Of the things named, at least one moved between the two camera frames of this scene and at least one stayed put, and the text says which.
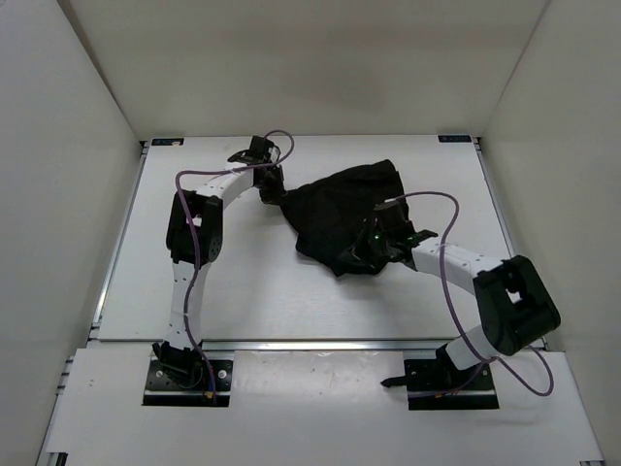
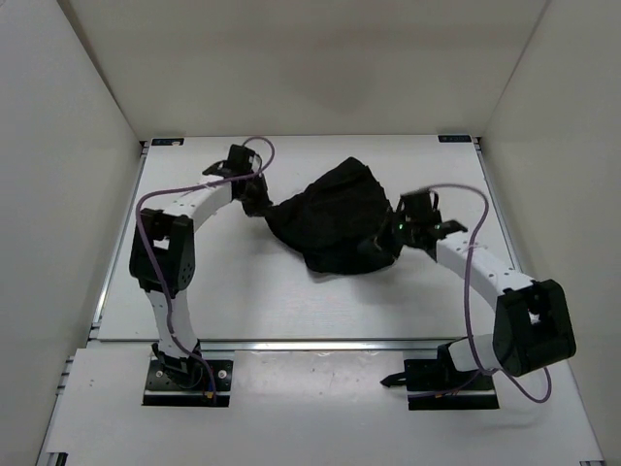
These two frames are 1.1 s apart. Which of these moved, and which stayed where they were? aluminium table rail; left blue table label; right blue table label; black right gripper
Moved: black right gripper
Stayed: left blue table label; aluminium table rail; right blue table label
